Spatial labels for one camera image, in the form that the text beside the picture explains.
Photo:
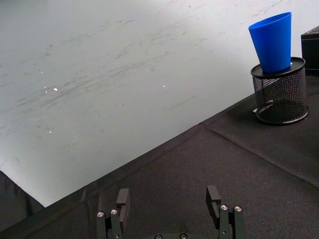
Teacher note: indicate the blue plastic cup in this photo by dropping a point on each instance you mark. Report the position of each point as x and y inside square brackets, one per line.
[273, 47]

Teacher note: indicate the black mesh pen holder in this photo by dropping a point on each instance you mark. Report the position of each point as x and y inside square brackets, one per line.
[280, 97]

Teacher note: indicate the black box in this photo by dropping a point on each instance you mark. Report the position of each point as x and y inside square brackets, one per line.
[310, 49]

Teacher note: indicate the black table cloth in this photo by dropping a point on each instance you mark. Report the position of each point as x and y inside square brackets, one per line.
[189, 179]

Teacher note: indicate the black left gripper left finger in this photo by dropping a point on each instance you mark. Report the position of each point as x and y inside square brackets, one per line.
[123, 209]

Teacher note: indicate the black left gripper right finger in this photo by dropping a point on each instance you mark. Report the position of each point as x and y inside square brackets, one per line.
[219, 211]

